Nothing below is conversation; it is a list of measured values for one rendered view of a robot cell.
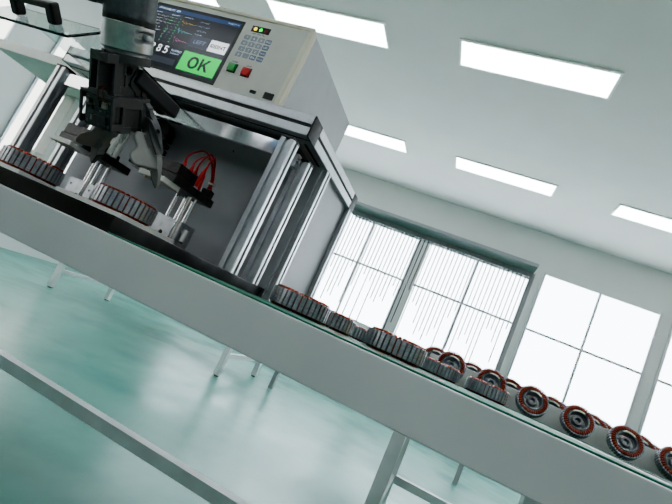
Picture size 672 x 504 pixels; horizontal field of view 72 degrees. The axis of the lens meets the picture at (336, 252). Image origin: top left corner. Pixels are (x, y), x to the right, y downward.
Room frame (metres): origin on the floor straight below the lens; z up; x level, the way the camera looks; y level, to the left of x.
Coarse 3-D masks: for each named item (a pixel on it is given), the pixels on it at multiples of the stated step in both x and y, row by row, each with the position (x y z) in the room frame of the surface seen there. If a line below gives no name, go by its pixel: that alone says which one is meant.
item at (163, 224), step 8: (160, 216) 0.95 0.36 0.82; (168, 216) 0.94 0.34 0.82; (152, 224) 0.95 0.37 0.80; (160, 224) 0.95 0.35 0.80; (168, 224) 0.94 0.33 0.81; (184, 224) 0.94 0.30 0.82; (160, 232) 0.94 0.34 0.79; (168, 232) 0.94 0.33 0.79; (176, 232) 0.93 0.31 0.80; (192, 232) 0.97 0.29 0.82; (176, 240) 0.94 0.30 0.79; (184, 240) 0.96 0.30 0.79; (184, 248) 0.98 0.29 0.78
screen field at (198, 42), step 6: (198, 36) 1.00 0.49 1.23; (192, 42) 1.00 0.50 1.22; (198, 42) 1.00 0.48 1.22; (204, 42) 0.99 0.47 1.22; (210, 42) 0.99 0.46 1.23; (216, 42) 0.98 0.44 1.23; (222, 42) 0.98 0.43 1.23; (198, 48) 1.00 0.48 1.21; (204, 48) 0.99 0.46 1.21; (210, 48) 0.99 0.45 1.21; (216, 48) 0.98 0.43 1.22; (222, 48) 0.98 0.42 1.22; (222, 54) 0.97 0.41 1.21
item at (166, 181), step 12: (168, 168) 0.87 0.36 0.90; (180, 168) 0.86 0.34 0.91; (168, 180) 0.85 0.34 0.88; (180, 180) 0.87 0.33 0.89; (192, 180) 0.91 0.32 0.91; (180, 192) 0.96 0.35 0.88; (192, 192) 0.92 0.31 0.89; (180, 204) 0.96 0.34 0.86; (192, 204) 0.96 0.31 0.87; (204, 204) 0.97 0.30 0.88
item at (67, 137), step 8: (72, 128) 0.95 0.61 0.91; (80, 128) 0.95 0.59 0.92; (56, 136) 0.93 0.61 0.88; (64, 136) 0.95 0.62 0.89; (72, 136) 0.95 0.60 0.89; (64, 144) 0.94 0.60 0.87; (72, 144) 0.92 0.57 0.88; (80, 144) 0.94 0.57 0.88; (80, 152) 0.95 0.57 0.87; (88, 152) 0.96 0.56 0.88; (104, 160) 1.00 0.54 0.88; (112, 160) 1.02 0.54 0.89; (112, 168) 1.06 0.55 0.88; (120, 168) 1.05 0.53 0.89; (128, 168) 1.06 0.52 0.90; (96, 176) 1.04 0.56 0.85; (104, 176) 1.03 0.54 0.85
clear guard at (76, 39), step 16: (0, 16) 0.77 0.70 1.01; (16, 16) 0.78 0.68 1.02; (32, 16) 0.79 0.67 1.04; (48, 32) 0.74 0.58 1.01; (64, 32) 0.73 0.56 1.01; (80, 32) 0.74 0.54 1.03; (96, 32) 0.76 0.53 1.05; (64, 48) 0.95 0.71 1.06; (80, 48) 0.90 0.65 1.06; (96, 48) 0.87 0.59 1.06
